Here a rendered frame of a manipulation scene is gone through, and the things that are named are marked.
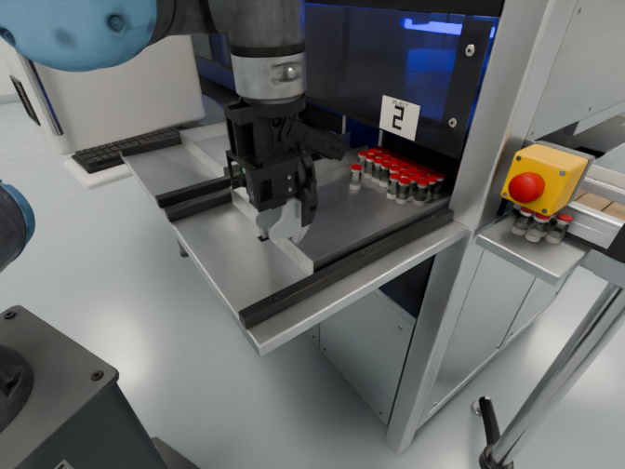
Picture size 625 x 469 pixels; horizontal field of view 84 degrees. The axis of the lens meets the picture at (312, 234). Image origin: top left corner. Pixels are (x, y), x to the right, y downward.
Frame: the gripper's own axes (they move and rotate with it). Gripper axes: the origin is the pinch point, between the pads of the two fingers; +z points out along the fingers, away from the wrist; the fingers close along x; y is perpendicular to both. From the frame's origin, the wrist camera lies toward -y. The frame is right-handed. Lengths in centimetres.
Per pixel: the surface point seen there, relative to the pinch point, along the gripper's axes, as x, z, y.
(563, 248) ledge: 23.3, 4.7, -34.3
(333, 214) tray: -5.4, 3.9, -11.3
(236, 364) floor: -47, 92, 1
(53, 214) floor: -216, 91, 48
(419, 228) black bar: 8.0, 2.3, -18.2
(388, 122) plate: -9.1, -8.1, -27.2
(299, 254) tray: 2.5, 1.3, 1.4
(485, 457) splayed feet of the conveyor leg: 30, 79, -40
